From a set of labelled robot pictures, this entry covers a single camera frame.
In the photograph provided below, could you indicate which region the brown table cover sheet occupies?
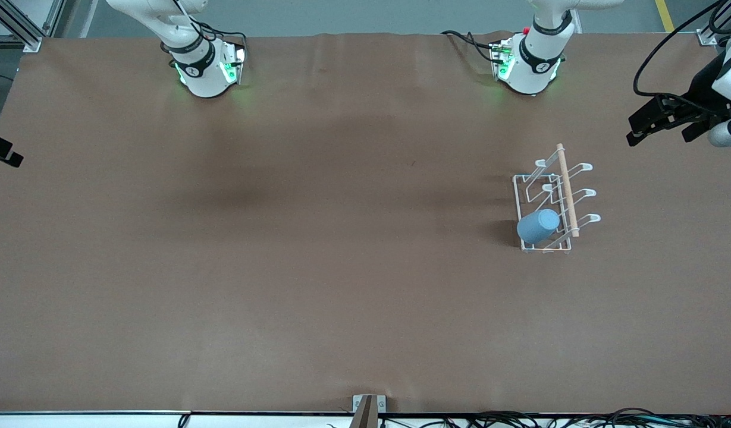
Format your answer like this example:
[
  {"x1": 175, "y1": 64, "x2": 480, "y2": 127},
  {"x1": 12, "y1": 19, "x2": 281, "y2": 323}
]
[{"x1": 0, "y1": 31, "x2": 731, "y2": 415}]

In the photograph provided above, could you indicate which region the white wire cup holder rack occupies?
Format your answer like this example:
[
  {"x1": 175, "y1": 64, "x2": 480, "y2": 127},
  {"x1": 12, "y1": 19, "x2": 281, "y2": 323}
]
[{"x1": 513, "y1": 143, "x2": 602, "y2": 254}]

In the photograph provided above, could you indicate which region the blue plastic cup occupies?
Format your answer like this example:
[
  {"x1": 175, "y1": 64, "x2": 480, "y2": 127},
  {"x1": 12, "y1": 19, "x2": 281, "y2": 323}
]
[{"x1": 516, "y1": 209, "x2": 561, "y2": 244}]

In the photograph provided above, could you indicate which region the black left arm base cable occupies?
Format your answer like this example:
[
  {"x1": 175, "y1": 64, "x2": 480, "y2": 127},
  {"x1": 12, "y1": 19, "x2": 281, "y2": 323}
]
[{"x1": 441, "y1": 30, "x2": 498, "y2": 64}]

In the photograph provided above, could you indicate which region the black cable bundle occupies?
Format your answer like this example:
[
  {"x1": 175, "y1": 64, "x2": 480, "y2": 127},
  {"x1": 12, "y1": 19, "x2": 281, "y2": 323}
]
[{"x1": 380, "y1": 407, "x2": 731, "y2": 428}]

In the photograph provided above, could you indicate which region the grey metal camera mount bracket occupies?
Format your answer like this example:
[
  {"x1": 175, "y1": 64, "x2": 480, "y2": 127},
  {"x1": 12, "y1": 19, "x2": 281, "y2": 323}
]
[{"x1": 352, "y1": 395, "x2": 387, "y2": 428}]

